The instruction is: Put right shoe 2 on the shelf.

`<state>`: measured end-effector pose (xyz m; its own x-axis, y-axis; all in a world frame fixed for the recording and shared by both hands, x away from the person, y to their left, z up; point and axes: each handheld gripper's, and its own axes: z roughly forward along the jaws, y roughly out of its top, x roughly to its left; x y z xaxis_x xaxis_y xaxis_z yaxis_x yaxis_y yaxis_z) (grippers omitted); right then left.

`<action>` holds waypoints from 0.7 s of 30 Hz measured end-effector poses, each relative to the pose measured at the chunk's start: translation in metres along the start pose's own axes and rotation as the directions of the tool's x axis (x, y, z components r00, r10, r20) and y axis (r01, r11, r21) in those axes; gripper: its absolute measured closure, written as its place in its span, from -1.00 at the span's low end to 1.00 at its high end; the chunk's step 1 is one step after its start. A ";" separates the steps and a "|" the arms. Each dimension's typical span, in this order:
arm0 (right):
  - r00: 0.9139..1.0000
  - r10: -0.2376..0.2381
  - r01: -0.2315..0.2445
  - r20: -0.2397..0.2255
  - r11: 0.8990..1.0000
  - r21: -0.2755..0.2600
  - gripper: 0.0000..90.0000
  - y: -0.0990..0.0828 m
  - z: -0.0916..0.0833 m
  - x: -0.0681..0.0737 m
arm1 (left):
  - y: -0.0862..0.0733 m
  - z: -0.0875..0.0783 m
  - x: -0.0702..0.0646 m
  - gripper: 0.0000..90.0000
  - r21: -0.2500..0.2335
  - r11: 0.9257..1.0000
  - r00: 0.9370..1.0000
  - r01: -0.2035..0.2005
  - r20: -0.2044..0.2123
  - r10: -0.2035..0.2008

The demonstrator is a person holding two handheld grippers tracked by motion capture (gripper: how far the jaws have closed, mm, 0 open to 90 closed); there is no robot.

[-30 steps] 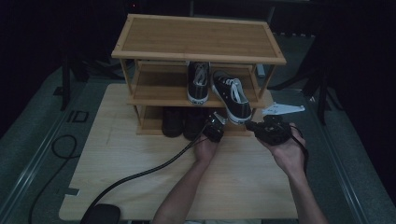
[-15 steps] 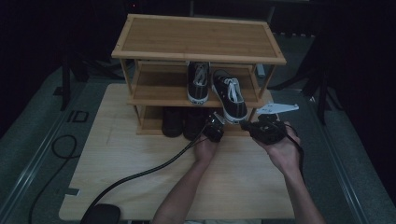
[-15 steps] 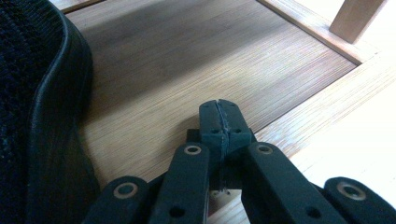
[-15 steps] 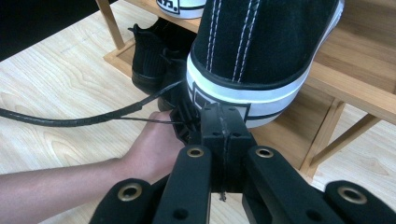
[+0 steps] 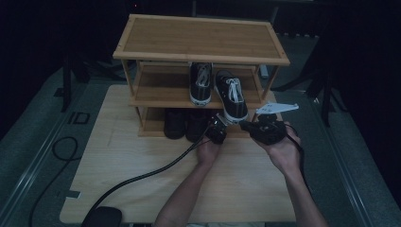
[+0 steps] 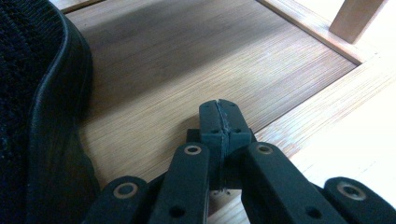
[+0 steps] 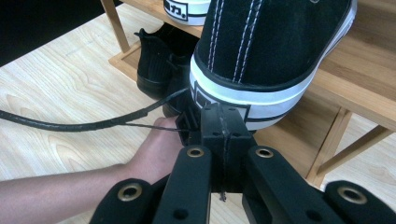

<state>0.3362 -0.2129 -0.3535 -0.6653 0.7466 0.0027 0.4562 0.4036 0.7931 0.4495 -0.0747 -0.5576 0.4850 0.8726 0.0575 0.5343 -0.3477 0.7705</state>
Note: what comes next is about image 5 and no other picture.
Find black metal stand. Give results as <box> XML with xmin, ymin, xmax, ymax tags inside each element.
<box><xmin>270</xmin><ymin>31</ymin><xmax>348</xmax><ymax>127</ymax></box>
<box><xmin>53</xmin><ymin>56</ymin><xmax>89</xmax><ymax>113</ymax></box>

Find wooden shoe rack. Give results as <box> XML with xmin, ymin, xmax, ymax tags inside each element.
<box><xmin>112</xmin><ymin>13</ymin><xmax>291</xmax><ymax>139</ymax></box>

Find black canvas sneaker white laces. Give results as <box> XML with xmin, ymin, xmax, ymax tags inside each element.
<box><xmin>188</xmin><ymin>61</ymin><xmax>214</xmax><ymax>107</ymax></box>
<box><xmin>214</xmin><ymin>69</ymin><xmax>250</xmax><ymax>125</ymax></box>

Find thick black gripper cable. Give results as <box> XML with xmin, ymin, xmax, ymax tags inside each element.
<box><xmin>83</xmin><ymin>140</ymin><xmax>211</xmax><ymax>221</ymax></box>

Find person's right hand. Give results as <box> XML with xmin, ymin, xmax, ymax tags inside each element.
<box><xmin>253</xmin><ymin>122</ymin><xmax>302</xmax><ymax>174</ymax></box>

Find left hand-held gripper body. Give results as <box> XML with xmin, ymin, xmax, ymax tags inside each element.
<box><xmin>203</xmin><ymin>113</ymin><xmax>229</xmax><ymax>146</ymax></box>

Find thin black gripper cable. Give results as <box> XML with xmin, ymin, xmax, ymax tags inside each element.
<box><xmin>285</xmin><ymin>124</ymin><xmax>313</xmax><ymax>197</ymax></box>

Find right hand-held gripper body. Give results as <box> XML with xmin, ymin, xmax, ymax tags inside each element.
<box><xmin>249</xmin><ymin>102</ymin><xmax>300</xmax><ymax>146</ymax></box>

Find person's left hand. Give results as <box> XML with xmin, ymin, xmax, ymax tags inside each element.
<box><xmin>196</xmin><ymin>138</ymin><xmax>223</xmax><ymax>168</ymax></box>

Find plain black shoe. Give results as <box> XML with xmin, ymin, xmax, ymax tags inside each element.
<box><xmin>163</xmin><ymin>108</ymin><xmax>187</xmax><ymax>140</ymax></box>
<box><xmin>184</xmin><ymin>108</ymin><xmax>211</xmax><ymax>144</ymax></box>

